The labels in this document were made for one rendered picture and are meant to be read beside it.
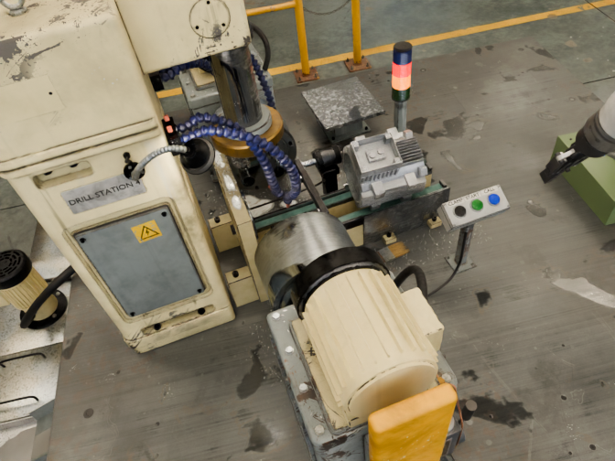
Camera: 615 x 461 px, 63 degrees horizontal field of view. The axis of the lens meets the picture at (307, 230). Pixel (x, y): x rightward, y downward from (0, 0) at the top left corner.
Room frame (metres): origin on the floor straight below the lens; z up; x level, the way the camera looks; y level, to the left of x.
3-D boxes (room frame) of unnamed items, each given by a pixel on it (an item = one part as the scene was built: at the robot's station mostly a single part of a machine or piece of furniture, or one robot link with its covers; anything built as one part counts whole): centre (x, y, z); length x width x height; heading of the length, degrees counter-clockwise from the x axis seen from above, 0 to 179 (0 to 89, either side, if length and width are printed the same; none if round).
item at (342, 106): (1.64, -0.21, 0.86); 0.27 x 0.24 x 0.12; 13
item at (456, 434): (0.34, -0.20, 1.07); 0.08 x 0.07 x 0.20; 103
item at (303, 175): (1.08, -0.03, 1.02); 0.26 x 0.04 x 0.03; 13
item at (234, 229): (1.00, 0.22, 0.97); 0.30 x 0.11 x 0.34; 13
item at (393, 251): (0.95, -0.20, 0.80); 0.21 x 0.05 x 0.01; 108
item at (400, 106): (1.45, -0.39, 1.01); 0.08 x 0.08 x 0.42; 13
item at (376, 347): (0.42, -0.11, 1.16); 0.33 x 0.26 x 0.42; 13
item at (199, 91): (1.61, 0.21, 0.99); 0.35 x 0.31 x 0.37; 13
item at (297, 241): (0.70, -0.01, 1.04); 0.37 x 0.25 x 0.25; 13
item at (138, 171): (0.75, 0.24, 1.46); 0.18 x 0.11 x 0.13; 103
